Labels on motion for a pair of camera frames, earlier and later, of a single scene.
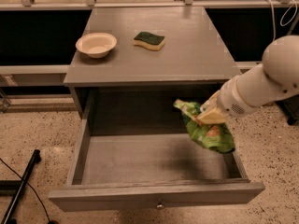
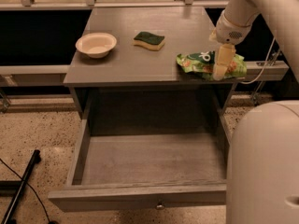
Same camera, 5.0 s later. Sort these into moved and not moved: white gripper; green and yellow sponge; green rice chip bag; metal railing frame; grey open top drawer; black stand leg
Moved: green rice chip bag; white gripper
Not moved: metal railing frame; black stand leg; grey open top drawer; green and yellow sponge
